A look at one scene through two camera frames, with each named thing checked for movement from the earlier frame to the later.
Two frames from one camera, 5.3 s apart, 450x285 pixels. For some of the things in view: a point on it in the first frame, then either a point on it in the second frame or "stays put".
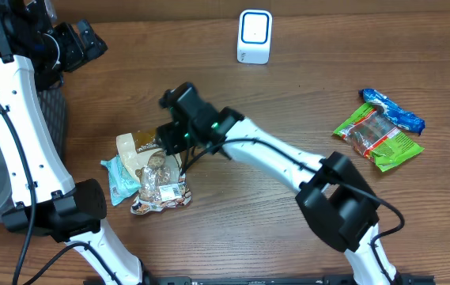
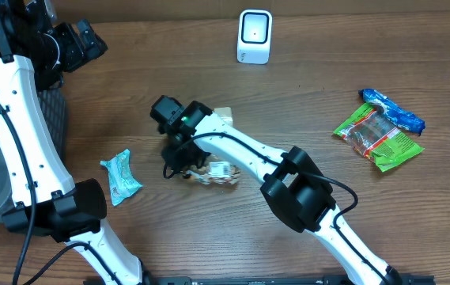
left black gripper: [67, 33] stays put
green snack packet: [372, 136] stays put
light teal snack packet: [121, 184] stays put
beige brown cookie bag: [163, 182] → [215, 171]
